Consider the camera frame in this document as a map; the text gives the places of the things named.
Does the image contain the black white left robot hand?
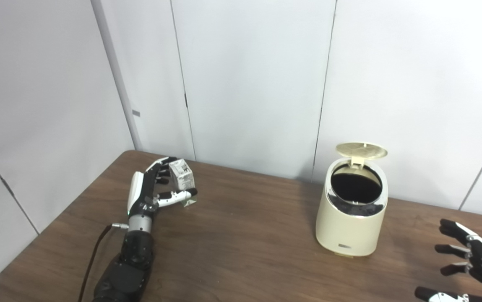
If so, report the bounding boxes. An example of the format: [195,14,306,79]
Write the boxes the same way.
[127,156,198,214]

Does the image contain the small white green milk carton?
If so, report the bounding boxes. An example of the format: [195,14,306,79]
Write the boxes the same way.
[168,159,196,207]

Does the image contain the cream-colored trash bin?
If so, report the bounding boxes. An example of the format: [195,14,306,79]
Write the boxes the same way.
[315,143,389,257]

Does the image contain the round cream bin lid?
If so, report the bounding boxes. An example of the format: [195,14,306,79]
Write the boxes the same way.
[335,143,388,168]

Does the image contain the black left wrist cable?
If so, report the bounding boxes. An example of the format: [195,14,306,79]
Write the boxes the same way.
[77,223,130,302]

